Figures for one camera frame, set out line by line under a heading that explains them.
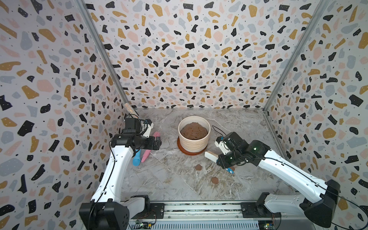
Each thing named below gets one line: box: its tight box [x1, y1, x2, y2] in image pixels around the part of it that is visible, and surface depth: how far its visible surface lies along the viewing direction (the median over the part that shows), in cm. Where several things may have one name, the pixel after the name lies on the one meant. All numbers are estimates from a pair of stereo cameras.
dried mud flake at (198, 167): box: [195, 163, 203, 171], surface depth 92 cm
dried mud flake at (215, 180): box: [211, 176, 219, 185], surface depth 87 cm
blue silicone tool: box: [133, 149, 142, 167], surface depth 91 cm
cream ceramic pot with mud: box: [177, 115, 211, 153], surface depth 94 cm
